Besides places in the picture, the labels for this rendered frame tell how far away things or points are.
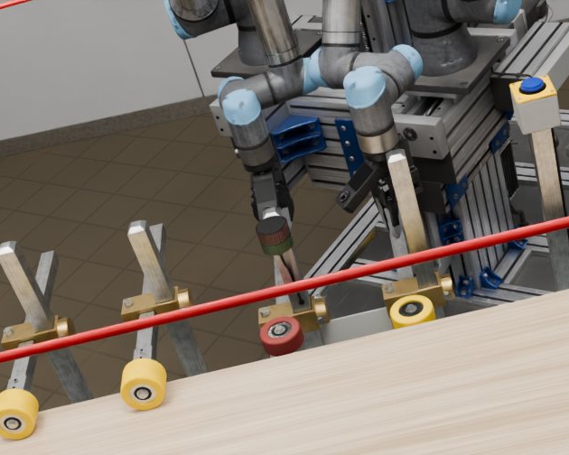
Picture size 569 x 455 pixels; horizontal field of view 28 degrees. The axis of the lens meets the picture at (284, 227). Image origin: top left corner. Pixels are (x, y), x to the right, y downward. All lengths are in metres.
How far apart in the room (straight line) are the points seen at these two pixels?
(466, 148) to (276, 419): 0.89
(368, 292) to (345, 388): 1.34
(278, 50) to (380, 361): 0.76
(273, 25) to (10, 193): 2.73
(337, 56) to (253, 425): 0.73
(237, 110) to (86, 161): 2.69
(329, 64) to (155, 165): 2.60
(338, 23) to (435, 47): 0.38
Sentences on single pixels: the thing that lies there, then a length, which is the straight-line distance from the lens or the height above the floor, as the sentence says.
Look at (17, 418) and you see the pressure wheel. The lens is 2.14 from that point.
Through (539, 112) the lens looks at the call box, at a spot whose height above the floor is 1.19.
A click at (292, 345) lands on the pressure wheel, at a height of 0.89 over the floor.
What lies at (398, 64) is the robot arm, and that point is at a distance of 2.14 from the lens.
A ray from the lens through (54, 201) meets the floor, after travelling 4.79.
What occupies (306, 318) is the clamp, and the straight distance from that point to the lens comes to 2.23.
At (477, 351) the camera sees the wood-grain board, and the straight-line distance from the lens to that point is 1.99.
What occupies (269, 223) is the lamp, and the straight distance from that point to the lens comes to 2.07.
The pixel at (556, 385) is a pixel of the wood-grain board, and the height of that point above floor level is 0.90.
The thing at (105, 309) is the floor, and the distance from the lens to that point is 4.02.
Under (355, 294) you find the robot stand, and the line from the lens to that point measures 3.32.
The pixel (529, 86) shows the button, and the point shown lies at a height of 1.23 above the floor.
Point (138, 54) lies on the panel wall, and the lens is 4.93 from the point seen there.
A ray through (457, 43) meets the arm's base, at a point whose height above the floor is 1.10.
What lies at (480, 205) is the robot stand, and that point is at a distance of 3.12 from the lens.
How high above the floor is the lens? 2.22
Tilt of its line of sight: 33 degrees down
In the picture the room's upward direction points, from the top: 18 degrees counter-clockwise
